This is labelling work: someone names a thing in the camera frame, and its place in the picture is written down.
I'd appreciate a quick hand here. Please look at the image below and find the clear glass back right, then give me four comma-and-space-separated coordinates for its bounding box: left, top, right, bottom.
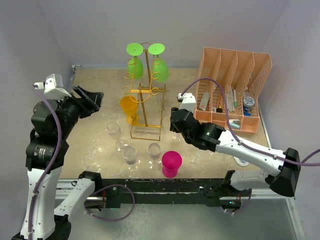
171, 132, 184, 143

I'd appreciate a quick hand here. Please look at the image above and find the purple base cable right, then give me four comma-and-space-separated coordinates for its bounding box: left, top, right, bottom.
223, 189, 253, 216

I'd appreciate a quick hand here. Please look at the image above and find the pink plastic goblet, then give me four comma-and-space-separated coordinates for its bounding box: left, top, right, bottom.
161, 150, 183, 178

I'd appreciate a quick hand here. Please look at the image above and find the clear glass front left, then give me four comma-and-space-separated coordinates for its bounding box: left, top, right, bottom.
122, 145, 141, 172

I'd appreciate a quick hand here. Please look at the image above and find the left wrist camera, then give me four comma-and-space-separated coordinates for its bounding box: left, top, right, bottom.
33, 74, 72, 101

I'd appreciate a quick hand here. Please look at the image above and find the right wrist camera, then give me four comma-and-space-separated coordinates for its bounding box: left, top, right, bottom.
177, 92, 197, 113

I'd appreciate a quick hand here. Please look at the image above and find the round blue tin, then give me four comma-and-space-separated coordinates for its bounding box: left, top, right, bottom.
243, 96, 256, 109

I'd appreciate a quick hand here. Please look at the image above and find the clear glass far left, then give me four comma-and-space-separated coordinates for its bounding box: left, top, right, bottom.
106, 121, 128, 152

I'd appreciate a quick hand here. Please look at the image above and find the clear glass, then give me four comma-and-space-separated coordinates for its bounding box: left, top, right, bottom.
106, 121, 128, 152
147, 142, 162, 171
171, 132, 184, 143
122, 145, 141, 172

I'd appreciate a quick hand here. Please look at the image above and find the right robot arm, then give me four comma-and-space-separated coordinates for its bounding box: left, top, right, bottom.
170, 107, 301, 197

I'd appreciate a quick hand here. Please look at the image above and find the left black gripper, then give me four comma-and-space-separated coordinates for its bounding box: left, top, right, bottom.
54, 85, 103, 138

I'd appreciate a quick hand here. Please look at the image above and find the small green wine glass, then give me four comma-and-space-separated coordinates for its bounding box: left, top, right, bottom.
126, 42, 144, 79

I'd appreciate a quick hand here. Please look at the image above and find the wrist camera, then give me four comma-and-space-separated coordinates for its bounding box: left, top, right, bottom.
33, 74, 72, 101
177, 92, 197, 113

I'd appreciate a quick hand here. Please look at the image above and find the orange plastic desk organizer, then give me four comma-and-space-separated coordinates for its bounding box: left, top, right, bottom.
194, 47, 272, 134

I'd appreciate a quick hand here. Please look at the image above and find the clear glass front centre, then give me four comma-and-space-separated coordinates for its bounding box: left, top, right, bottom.
147, 142, 162, 171

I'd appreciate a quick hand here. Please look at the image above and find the gold wire glass rack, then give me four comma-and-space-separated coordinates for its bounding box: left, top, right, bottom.
121, 42, 166, 141

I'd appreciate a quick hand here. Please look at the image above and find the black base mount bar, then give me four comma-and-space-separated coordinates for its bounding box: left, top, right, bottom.
73, 169, 251, 210

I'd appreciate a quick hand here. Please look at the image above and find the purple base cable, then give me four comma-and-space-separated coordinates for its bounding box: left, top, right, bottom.
83, 184, 136, 222
223, 189, 253, 216

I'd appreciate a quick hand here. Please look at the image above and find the large green wine glass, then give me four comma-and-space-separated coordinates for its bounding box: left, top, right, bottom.
148, 43, 170, 82

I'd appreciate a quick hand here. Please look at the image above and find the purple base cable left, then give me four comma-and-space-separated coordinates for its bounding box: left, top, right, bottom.
83, 184, 136, 222

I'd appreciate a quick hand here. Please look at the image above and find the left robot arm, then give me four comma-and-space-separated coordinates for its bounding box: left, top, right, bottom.
12, 86, 104, 240

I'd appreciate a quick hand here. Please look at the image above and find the yellow plastic goblet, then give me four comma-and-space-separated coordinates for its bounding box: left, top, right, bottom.
119, 95, 140, 125

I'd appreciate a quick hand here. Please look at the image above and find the white blue tape dispenser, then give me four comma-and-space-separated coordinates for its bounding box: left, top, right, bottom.
228, 118, 241, 130

